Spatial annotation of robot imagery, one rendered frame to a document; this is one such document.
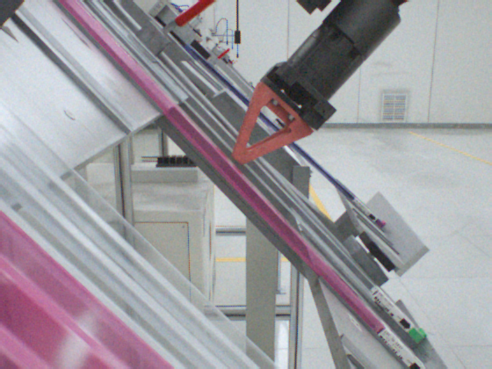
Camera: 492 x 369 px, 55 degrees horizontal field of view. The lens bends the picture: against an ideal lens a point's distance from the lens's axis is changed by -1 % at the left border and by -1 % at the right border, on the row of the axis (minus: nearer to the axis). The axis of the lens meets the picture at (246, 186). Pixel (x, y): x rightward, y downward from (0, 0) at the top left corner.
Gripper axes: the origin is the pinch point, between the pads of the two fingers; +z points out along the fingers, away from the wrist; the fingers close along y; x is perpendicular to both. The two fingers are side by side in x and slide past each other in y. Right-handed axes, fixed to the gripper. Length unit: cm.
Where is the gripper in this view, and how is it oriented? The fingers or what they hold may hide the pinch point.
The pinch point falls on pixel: (242, 153)
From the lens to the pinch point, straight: 48.2
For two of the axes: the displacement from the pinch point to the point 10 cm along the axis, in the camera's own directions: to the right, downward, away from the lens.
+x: 7.4, 6.5, 1.7
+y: 0.3, 2.3, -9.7
